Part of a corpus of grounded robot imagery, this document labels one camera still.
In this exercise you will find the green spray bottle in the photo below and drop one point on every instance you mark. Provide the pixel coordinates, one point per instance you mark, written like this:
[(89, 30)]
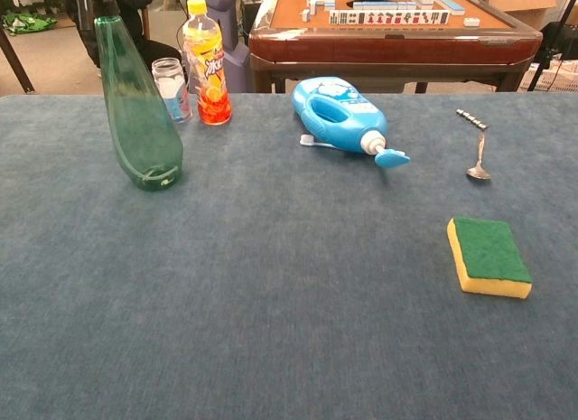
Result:
[(140, 135)]

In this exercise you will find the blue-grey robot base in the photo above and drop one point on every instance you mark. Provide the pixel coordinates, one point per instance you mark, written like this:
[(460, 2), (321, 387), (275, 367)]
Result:
[(237, 63)]

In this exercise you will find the blue detergent pump bottle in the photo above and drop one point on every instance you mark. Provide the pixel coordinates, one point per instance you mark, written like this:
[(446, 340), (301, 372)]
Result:
[(357, 122)]

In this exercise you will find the orange drink bottle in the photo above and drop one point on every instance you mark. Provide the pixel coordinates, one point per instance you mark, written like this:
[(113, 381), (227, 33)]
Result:
[(210, 77)]

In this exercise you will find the light blue toothbrush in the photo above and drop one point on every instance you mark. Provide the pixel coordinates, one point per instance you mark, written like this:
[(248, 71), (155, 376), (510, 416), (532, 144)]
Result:
[(308, 140)]

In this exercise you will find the blue table cloth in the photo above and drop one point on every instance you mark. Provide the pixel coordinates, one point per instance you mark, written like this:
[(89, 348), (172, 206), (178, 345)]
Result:
[(271, 302)]

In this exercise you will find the clear glass jar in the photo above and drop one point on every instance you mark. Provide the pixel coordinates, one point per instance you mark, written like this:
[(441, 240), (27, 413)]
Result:
[(174, 95)]

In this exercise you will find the brown mahjong table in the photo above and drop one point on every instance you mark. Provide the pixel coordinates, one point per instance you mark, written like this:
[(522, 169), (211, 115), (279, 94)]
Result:
[(388, 49)]

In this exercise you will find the metal spoon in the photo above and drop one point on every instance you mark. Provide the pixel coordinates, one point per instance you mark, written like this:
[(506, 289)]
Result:
[(478, 172)]

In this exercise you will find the green yellow sponge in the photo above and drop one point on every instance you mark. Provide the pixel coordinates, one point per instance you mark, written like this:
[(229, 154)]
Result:
[(490, 253)]

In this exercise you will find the row of face-up mahjong tiles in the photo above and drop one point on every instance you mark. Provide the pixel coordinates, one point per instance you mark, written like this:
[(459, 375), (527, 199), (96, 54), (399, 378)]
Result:
[(388, 17)]

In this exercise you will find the person in black clothes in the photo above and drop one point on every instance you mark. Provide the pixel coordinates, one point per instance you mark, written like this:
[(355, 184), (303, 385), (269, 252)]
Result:
[(135, 0)]

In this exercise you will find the single white mahjong tile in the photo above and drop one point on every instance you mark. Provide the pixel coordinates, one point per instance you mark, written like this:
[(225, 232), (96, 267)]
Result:
[(472, 22)]

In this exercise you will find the white plastic crate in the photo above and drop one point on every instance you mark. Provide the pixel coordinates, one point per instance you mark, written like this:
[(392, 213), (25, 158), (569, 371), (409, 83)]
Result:
[(557, 79)]

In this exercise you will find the black table leg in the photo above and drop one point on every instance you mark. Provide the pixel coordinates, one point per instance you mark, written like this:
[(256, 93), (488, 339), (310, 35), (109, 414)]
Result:
[(15, 63)]

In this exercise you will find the black tripod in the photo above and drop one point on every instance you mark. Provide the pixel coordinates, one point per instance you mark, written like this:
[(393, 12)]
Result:
[(553, 40)]

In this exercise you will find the green plastic bag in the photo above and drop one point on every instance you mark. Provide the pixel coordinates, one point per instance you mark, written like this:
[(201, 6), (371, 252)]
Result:
[(27, 22)]

